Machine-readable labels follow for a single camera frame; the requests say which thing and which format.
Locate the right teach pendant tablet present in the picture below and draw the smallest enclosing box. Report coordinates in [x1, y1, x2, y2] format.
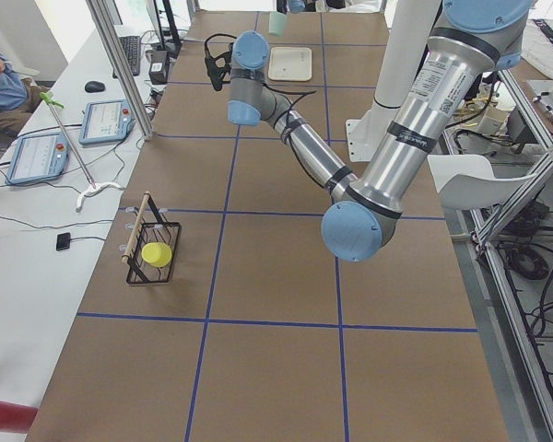
[79, 99, 135, 145]

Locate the white chair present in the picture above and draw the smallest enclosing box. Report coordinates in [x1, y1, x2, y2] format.
[427, 154, 538, 210]

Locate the green white reacher grabber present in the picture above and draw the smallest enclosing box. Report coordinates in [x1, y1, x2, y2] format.
[40, 92, 124, 213]

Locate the black braided cable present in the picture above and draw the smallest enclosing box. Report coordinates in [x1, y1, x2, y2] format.
[204, 32, 333, 190]

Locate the wooden rack handle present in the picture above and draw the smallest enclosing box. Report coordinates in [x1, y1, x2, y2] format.
[122, 192, 150, 263]

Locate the black computer mouse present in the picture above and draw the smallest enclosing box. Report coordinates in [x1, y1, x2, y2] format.
[84, 81, 106, 93]

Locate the black power adapter box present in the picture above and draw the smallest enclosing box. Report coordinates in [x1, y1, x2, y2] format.
[148, 51, 170, 85]

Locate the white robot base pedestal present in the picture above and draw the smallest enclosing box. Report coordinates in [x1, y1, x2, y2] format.
[346, 0, 441, 162]

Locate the light green plastic cup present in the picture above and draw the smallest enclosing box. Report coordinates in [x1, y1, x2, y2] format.
[268, 11, 288, 36]

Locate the small black square device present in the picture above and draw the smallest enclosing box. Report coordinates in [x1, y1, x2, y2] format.
[55, 232, 72, 251]

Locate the black wire cup rack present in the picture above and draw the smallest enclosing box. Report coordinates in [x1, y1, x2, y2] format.
[122, 192, 182, 285]

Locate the aluminium frame post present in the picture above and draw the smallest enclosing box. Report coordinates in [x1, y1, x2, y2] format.
[86, 0, 154, 141]

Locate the left teach pendant tablet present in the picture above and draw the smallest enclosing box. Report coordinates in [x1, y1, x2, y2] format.
[6, 132, 69, 185]

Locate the black keyboard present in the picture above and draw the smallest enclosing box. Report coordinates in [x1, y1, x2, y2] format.
[118, 36, 141, 76]

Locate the yellow plastic cup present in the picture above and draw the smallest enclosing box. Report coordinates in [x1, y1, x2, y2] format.
[141, 242, 172, 268]

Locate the red cylinder object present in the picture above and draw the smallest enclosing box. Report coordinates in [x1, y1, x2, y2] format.
[0, 401, 39, 434]

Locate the cream rabbit tray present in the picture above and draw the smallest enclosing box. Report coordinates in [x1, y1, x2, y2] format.
[268, 47, 312, 82]

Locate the seated person blue shirt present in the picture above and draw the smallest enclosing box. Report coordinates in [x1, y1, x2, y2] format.
[0, 53, 43, 146]

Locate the teach pendant tablet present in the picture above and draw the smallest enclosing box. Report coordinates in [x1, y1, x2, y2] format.
[79, 99, 135, 145]
[6, 132, 69, 185]

